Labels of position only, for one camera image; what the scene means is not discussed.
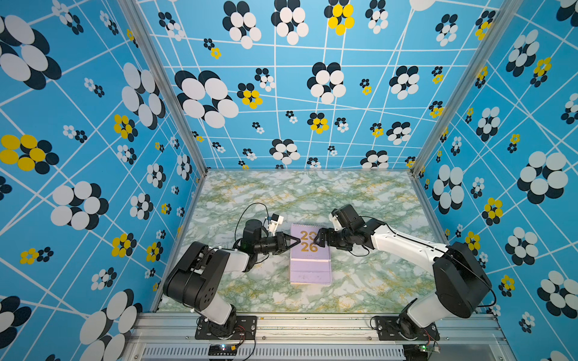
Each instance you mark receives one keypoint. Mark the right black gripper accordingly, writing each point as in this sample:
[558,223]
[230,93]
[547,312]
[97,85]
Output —
[320,234]

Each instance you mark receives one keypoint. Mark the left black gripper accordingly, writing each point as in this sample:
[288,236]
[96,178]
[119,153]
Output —
[281,243]

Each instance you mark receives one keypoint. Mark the purple calendar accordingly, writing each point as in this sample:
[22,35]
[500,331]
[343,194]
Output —
[309,263]

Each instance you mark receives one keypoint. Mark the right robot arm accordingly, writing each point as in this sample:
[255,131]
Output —
[461,283]

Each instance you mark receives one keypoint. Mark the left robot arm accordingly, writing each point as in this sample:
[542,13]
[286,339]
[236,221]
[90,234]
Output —
[195,279]

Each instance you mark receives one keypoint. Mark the left circuit board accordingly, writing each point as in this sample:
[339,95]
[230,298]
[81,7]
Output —
[223,350]

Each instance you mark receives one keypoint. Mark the circuit board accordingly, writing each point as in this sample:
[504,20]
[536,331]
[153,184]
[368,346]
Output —
[223,350]
[420,352]

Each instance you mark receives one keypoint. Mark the right circuit board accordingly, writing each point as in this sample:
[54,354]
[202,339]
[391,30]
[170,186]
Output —
[420,352]

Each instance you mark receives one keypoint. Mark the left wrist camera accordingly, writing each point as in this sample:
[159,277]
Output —
[273,223]

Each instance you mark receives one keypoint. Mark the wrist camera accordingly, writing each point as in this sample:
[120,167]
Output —
[273,223]
[335,222]

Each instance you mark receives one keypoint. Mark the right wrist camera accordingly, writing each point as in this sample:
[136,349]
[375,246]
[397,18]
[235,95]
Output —
[335,222]

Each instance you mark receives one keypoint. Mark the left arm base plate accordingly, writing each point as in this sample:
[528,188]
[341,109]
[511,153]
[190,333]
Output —
[240,327]

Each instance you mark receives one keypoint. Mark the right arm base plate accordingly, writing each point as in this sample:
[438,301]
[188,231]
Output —
[390,328]

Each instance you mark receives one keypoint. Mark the aluminium front rail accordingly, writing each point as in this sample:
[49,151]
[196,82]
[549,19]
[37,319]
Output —
[171,336]

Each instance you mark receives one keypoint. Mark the left aluminium corner post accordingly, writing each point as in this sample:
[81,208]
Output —
[137,25]

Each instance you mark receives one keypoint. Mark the aluminium corner post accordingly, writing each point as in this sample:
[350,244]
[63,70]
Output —
[137,25]
[504,17]

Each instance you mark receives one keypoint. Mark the right aluminium corner post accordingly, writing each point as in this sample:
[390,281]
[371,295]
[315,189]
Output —
[504,17]

